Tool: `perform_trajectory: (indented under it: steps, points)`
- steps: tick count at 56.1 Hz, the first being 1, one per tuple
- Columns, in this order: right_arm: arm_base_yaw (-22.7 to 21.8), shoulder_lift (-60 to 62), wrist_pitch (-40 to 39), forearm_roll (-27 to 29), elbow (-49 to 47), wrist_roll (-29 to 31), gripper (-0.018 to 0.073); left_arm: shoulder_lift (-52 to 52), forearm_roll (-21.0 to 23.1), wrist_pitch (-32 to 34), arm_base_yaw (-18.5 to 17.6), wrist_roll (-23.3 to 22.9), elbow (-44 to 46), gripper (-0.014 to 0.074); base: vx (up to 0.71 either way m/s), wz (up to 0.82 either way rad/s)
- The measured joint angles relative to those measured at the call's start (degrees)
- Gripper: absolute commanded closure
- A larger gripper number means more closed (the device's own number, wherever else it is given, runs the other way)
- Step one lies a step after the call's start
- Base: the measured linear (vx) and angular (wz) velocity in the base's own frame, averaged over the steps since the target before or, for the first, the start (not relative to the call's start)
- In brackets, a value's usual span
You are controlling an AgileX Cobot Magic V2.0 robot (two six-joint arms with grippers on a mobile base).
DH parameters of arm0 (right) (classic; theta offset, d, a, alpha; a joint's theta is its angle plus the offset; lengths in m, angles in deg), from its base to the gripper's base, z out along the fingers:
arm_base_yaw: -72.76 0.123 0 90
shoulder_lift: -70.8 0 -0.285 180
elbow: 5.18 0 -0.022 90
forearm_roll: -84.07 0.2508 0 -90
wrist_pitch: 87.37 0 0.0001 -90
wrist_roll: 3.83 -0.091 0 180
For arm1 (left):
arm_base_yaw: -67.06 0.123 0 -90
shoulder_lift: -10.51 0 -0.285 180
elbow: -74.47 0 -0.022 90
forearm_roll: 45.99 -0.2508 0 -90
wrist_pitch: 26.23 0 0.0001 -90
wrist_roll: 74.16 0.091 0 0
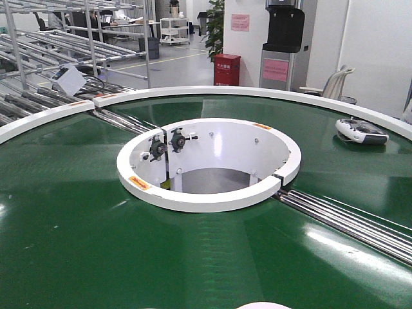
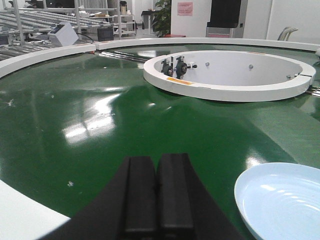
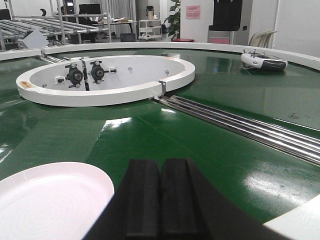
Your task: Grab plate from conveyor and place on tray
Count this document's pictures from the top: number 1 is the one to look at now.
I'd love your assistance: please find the pink round plate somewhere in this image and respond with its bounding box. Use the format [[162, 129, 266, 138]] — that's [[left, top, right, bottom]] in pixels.
[[237, 301, 285, 309]]

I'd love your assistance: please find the green circular conveyor belt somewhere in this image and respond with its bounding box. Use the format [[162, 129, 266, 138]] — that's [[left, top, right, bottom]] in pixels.
[[1, 95, 411, 308]]

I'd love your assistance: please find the white outer conveyor rim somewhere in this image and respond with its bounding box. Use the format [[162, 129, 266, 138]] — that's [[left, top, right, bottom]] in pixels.
[[1, 86, 411, 143]]

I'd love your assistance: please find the red fire extinguisher cabinet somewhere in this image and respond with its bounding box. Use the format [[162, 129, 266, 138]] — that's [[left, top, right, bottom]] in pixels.
[[214, 53, 241, 86]]

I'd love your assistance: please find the green potted plant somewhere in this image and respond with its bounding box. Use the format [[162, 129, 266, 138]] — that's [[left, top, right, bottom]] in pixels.
[[205, 0, 225, 62]]

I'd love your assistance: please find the black silver water dispenser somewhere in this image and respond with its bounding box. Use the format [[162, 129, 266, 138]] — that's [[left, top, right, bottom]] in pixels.
[[259, 1, 305, 91]]

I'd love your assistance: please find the white wheeled cart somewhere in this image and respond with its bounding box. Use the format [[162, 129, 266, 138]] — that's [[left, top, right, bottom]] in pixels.
[[160, 17, 190, 45]]

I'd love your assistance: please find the white office chair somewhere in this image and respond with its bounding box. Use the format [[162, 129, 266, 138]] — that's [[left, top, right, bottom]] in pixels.
[[299, 65, 355, 100]]

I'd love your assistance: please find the white grey remote controller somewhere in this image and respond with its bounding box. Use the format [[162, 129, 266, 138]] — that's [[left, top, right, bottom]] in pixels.
[[335, 118, 389, 145]]

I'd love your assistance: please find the white control box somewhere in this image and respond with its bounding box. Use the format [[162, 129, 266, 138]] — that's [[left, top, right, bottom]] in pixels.
[[49, 64, 86, 96]]

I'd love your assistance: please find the metal roller rack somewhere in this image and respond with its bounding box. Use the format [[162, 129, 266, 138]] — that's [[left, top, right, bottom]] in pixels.
[[0, 0, 152, 127]]

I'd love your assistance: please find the white inner conveyor ring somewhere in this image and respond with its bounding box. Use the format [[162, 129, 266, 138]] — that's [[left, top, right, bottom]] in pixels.
[[116, 118, 303, 214]]

